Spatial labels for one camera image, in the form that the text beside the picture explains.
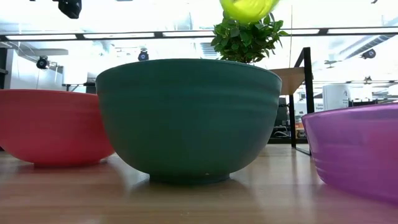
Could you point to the grey cabinet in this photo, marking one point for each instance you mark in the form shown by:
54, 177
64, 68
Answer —
28, 74

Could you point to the wooden shelf with black legs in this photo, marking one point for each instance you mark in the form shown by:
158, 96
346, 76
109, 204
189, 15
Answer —
290, 79

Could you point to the translucent purple bowl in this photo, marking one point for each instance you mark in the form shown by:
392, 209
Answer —
357, 149

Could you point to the green potted plant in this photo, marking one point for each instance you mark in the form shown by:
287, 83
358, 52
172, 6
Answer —
245, 40

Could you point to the white appliance with logo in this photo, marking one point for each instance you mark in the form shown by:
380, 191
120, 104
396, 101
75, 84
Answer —
335, 97

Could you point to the coral red matte bowl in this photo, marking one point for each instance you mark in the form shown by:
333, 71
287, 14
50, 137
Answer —
46, 124

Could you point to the translucent yellow bowl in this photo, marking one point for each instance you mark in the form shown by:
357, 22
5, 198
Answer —
245, 9

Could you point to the dark green bowl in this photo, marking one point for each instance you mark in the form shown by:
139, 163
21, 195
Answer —
186, 118

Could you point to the black ceiling spotlight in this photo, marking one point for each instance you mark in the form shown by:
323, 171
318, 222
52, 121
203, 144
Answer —
369, 54
143, 56
42, 62

